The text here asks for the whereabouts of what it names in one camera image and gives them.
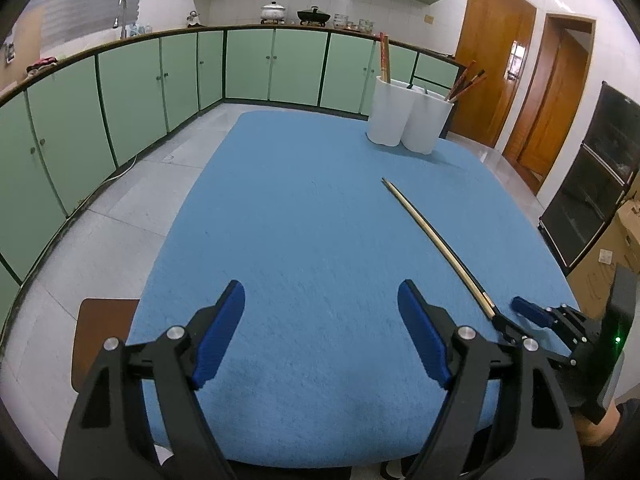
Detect red cloth on counter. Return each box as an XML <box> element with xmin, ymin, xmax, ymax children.
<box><xmin>25</xmin><ymin>56</ymin><xmax>58</xmax><ymax>77</ymax></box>

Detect black wok with lid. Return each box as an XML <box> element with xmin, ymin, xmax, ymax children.
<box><xmin>297</xmin><ymin>6</ymin><xmax>331</xmax><ymax>27</ymax></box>

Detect black glass cabinet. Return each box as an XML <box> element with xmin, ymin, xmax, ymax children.
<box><xmin>538</xmin><ymin>82</ymin><xmax>639</xmax><ymax>274</ymax></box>

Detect green lower kitchen cabinets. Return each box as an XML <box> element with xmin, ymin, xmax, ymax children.
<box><xmin>0</xmin><ymin>23</ymin><xmax>468</xmax><ymax>340</ymax></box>

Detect red patterned chopstick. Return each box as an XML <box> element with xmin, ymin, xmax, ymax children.
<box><xmin>378</xmin><ymin>32</ymin><xmax>386</xmax><ymax>81</ymax></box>
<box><xmin>448</xmin><ymin>70</ymin><xmax>486</xmax><ymax>102</ymax></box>
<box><xmin>446</xmin><ymin>60</ymin><xmax>476</xmax><ymax>101</ymax></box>
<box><xmin>380</xmin><ymin>32</ymin><xmax>390</xmax><ymax>82</ymax></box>

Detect white twin utensil holder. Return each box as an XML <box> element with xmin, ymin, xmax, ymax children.
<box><xmin>367</xmin><ymin>76</ymin><xmax>454</xmax><ymax>155</ymax></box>

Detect glass jars on counter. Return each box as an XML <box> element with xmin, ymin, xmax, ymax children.
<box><xmin>333</xmin><ymin>13</ymin><xmax>374</xmax><ymax>35</ymax></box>

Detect brown wooden door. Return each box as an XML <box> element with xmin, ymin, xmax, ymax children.
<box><xmin>451</xmin><ymin>0</ymin><xmax>537</xmax><ymax>148</ymax></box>
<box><xmin>503</xmin><ymin>13</ymin><xmax>596</xmax><ymax>193</ymax></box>

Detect beige water dispenser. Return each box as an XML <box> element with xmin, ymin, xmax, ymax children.
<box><xmin>0</xmin><ymin>6</ymin><xmax>44</xmax><ymax>93</ymax></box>

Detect cardboard box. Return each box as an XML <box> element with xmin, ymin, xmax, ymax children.
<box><xmin>567</xmin><ymin>200</ymin><xmax>640</xmax><ymax>318</ymax></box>

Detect chrome kitchen faucet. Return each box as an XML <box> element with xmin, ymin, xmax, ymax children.
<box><xmin>113</xmin><ymin>0</ymin><xmax>128</xmax><ymax>40</ymax></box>

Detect small brown wooden stool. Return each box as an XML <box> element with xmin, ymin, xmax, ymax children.
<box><xmin>70</xmin><ymin>298</ymin><xmax>139</xmax><ymax>392</ymax></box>

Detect small steel kettle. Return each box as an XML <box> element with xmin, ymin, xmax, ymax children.
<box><xmin>186</xmin><ymin>10</ymin><xmax>201</xmax><ymax>28</ymax></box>

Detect blue table cloth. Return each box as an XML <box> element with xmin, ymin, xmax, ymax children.
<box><xmin>129</xmin><ymin>110</ymin><xmax>575</xmax><ymax>468</ymax></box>

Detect white cooking pot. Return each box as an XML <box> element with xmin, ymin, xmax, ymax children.
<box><xmin>260</xmin><ymin>1</ymin><xmax>286</xmax><ymax>24</ymax></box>

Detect person right hand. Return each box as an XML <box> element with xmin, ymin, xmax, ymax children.
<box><xmin>572</xmin><ymin>400</ymin><xmax>620</xmax><ymax>446</ymax></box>

